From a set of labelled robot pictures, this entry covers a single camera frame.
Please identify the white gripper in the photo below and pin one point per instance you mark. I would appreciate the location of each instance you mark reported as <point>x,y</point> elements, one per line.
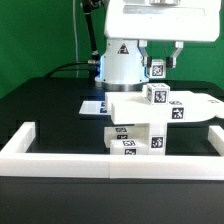
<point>187,20</point>

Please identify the white tagged cube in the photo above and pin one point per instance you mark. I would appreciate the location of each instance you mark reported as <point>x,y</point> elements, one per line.
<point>157,69</point>
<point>157,93</point>

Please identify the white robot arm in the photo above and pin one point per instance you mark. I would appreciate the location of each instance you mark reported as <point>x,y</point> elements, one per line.
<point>121,64</point>

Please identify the white marker sheet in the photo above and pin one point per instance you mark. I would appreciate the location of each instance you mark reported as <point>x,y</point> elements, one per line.
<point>93,108</point>

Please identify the white U-shaped fence frame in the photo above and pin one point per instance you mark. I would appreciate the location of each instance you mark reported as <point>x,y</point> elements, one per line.
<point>15,160</point>

